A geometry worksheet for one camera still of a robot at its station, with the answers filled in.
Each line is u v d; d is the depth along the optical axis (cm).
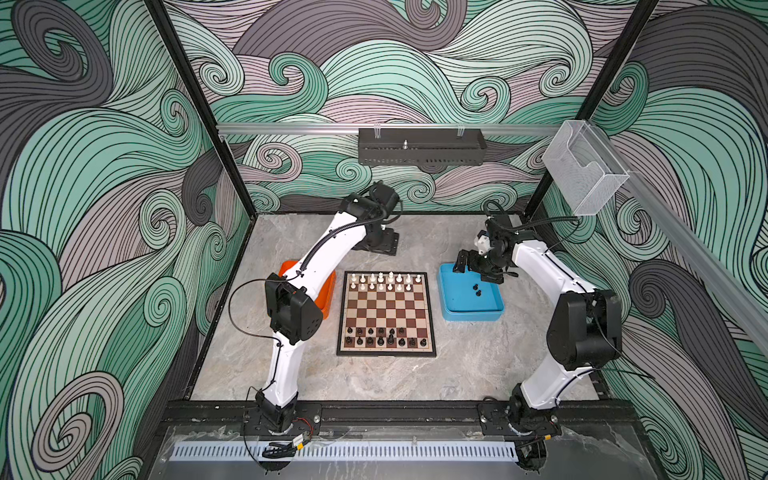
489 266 76
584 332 46
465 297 95
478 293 97
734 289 53
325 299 90
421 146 95
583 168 79
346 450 70
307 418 73
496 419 73
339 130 94
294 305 49
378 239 71
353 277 98
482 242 85
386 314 90
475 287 98
